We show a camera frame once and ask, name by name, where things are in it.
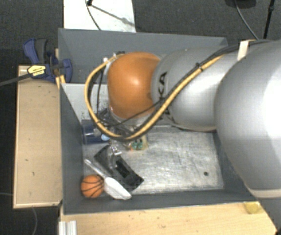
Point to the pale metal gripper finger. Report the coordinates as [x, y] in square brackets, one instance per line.
[110, 164]
[115, 151]

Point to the white plastic scoop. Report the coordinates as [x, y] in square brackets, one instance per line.
[117, 188]

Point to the orange basketball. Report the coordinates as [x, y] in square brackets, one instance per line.
[92, 186]

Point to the dark blue cup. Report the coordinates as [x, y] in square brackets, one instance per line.
[90, 132]

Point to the grey metal bin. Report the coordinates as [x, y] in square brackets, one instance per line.
[179, 160]

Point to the pale wood flat board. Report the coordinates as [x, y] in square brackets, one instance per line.
[37, 141]

